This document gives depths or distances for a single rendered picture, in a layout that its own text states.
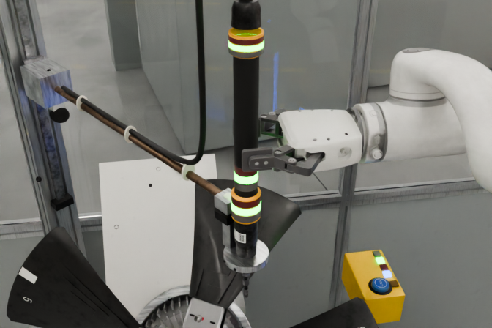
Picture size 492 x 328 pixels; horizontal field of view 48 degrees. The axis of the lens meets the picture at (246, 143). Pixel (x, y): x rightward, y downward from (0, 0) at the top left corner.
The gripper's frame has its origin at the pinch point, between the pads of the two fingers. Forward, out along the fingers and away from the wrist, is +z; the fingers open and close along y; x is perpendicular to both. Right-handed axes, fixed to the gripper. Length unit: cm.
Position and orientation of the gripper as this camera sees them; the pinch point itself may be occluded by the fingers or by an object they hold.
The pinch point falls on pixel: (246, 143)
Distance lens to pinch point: 75.7
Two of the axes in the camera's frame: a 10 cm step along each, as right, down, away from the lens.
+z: -9.9, 0.8, -1.3
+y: -1.6, -5.1, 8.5
